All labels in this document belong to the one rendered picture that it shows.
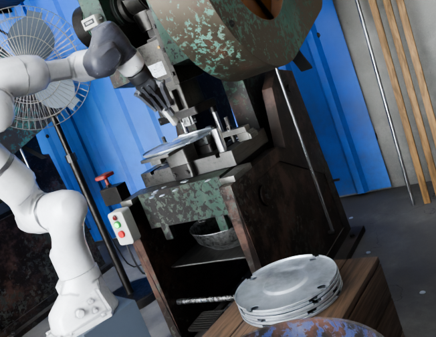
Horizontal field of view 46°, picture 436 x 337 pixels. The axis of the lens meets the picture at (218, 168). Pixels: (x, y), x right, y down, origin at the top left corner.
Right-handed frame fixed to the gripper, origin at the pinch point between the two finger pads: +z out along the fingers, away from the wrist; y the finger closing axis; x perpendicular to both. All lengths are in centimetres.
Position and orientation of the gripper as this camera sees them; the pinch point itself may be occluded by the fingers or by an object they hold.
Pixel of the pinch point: (170, 116)
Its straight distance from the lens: 181.5
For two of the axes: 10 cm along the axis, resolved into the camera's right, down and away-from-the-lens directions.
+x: 2.3, -7.0, 6.7
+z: 5.1, 6.7, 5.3
